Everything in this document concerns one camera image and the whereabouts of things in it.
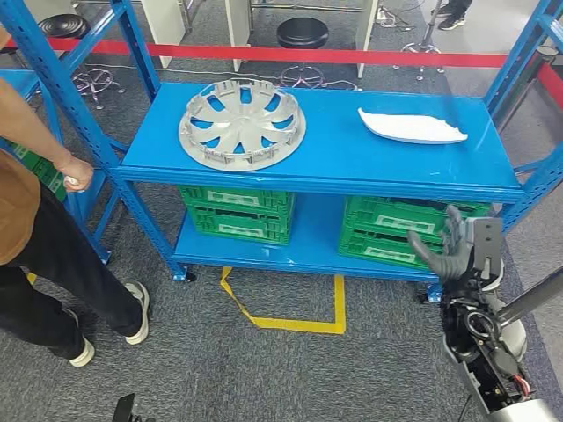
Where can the person's hand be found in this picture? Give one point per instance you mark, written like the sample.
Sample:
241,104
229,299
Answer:
77,175

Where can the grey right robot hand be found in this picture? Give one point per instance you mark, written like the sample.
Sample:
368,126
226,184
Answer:
453,256

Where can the white plastic car part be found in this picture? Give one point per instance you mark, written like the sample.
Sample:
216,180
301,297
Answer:
409,129

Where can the person's forearm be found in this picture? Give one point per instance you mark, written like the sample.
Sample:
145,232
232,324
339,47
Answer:
31,131

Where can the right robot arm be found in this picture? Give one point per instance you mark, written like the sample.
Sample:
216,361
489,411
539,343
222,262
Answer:
484,349

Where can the blue metal shelf rack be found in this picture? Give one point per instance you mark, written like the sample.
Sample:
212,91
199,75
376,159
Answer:
17,81
334,145

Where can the green plastic crate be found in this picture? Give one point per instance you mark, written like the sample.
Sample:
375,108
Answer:
373,239
44,172
198,218

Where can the person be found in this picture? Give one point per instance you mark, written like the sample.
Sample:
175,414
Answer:
453,20
17,209

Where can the black round stool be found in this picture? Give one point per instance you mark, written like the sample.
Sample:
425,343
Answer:
431,26
303,32
63,26

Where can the yellow floor tape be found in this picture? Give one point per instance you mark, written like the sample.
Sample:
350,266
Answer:
339,303

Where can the white desk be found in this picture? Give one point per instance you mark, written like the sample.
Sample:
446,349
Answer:
162,29
48,9
236,29

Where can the silver wheel hubcap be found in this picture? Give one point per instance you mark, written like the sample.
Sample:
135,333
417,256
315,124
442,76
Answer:
242,126

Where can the white power strip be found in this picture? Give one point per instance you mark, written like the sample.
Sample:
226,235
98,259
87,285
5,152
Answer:
382,14

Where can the red barrier tape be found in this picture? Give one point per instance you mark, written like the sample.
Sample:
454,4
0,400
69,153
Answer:
308,56

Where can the black barrier post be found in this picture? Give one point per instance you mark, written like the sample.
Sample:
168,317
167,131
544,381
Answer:
527,87

